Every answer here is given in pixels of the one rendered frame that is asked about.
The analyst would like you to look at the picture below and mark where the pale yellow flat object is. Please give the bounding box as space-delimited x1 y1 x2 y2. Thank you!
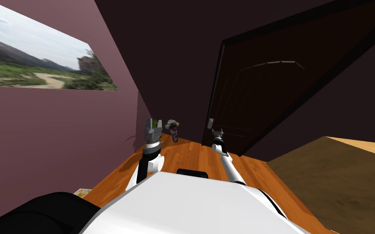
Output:
73 187 92 199

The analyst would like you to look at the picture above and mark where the patterned vase with grey flowers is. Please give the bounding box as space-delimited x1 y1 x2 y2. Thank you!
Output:
165 119 180 143

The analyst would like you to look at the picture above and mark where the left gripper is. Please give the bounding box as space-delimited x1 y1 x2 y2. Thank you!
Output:
143 118 163 142

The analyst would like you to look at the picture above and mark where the landscape picture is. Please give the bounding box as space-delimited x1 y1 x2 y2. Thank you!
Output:
0 0 119 92

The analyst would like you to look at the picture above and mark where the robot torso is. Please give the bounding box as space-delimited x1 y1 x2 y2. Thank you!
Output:
78 168 309 234

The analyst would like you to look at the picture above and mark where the dark brown door leaf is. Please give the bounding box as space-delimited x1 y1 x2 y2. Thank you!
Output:
202 0 375 157

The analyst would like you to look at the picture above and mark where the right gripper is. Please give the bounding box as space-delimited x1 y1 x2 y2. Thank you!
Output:
207 118 225 141

